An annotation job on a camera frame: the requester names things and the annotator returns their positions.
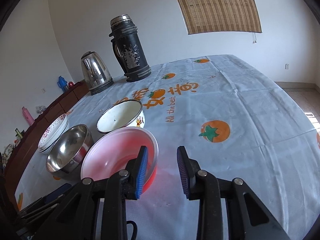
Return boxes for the white bowl pink flowers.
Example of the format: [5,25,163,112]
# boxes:
[37,113,69,153]

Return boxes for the white enamel bowl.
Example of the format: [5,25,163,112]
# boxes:
[96,99,146,134]

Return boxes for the white printed tablecloth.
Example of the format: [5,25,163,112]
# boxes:
[14,54,320,240]

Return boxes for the black thermos flask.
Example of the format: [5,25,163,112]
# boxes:
[109,14,151,82]

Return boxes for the blue thermos bottle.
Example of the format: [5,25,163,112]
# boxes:
[57,76,69,93]

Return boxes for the stainless steel bowl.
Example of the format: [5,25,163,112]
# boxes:
[46,124,94,178]

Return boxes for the red plastic bowl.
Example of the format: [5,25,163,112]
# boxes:
[80,127,158,192]

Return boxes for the green gold can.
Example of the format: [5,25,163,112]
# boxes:
[15,128,23,139]

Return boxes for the small red object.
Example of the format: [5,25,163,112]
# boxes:
[68,81,74,88]

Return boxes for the pink thermos bottle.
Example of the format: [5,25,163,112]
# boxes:
[22,107,35,126]

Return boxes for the stainless steel electric kettle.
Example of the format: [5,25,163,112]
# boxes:
[81,51,114,95]

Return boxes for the brown wooden sideboard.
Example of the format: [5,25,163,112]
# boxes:
[4,80,88,208]

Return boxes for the bamboo window blind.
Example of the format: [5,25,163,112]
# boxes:
[177,0,262,35]

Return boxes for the crumpled plastic bag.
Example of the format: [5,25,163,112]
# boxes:
[35,106,47,115]

